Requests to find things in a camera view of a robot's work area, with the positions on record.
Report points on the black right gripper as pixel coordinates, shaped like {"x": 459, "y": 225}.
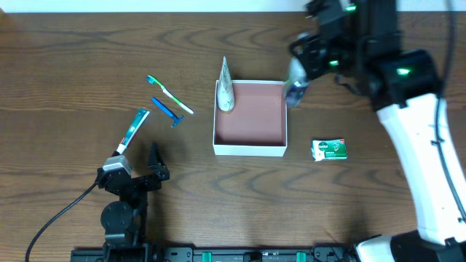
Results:
{"x": 313, "y": 58}

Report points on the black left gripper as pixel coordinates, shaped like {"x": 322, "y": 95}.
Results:
{"x": 136, "y": 180}

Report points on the blue foam soap pump bottle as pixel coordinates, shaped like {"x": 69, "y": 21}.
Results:
{"x": 296, "y": 83}

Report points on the green Dettol soap box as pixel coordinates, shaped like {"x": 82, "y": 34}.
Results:
{"x": 324, "y": 150}

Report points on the white box with pink interior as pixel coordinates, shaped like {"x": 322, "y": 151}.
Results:
{"x": 257, "y": 125}

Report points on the white Pantene conditioner tube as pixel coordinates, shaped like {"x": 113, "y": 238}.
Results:
{"x": 225, "y": 91}

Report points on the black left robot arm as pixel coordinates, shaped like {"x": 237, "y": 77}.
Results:
{"x": 124, "y": 220}

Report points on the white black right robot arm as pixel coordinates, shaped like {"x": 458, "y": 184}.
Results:
{"x": 362, "y": 41}

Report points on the green toothpaste tube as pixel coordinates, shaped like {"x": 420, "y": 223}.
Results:
{"x": 139, "y": 119}

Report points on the blue disposable razor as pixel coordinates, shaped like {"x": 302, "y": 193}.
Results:
{"x": 176, "y": 119}

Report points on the green white toothbrush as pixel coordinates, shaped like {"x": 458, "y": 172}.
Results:
{"x": 153, "y": 80}

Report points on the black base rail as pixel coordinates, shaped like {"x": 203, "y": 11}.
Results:
{"x": 187, "y": 254}

